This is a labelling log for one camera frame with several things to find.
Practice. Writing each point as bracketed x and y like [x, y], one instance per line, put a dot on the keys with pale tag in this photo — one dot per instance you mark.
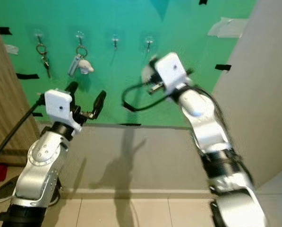
[146, 72]

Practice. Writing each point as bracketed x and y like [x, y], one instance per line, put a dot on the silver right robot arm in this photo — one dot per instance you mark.
[211, 127]

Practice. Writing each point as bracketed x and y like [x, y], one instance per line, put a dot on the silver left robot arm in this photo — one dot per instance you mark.
[39, 175]

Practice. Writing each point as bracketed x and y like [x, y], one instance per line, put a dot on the clear adhesive hook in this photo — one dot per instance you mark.
[149, 42]
[115, 40]
[38, 36]
[80, 37]

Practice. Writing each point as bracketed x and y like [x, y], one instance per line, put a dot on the keys with white plush charm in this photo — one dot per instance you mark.
[86, 67]

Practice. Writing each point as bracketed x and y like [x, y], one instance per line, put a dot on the wooden door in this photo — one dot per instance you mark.
[8, 118]

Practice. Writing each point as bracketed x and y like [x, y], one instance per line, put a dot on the small white tape piece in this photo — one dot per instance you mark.
[12, 49]

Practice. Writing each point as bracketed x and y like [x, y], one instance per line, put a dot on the large crumpled white tape patch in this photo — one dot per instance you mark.
[228, 28]

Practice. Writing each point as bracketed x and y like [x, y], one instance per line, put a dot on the dark slipper with white sole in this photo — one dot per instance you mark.
[4, 190]

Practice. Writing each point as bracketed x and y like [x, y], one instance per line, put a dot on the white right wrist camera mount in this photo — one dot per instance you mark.
[171, 70]

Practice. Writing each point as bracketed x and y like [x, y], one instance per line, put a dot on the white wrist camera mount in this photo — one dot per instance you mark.
[57, 106]
[171, 70]

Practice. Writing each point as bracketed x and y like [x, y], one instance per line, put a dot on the green wall board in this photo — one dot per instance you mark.
[112, 90]

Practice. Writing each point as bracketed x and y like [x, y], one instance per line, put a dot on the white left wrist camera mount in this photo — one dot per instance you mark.
[57, 106]

